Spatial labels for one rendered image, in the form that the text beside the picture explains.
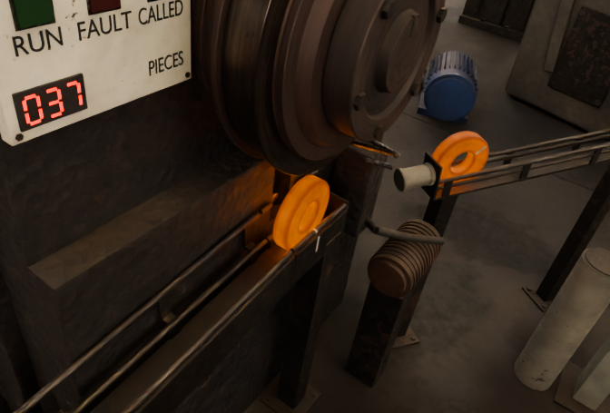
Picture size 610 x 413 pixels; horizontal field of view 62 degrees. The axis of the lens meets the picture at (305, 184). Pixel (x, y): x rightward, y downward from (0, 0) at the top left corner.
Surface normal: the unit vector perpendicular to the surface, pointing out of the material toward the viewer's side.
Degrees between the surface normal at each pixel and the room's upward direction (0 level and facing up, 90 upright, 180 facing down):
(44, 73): 90
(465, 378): 0
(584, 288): 90
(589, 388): 90
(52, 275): 0
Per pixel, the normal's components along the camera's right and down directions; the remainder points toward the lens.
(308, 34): -0.10, 0.36
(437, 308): 0.12, -0.80
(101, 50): 0.81, 0.42
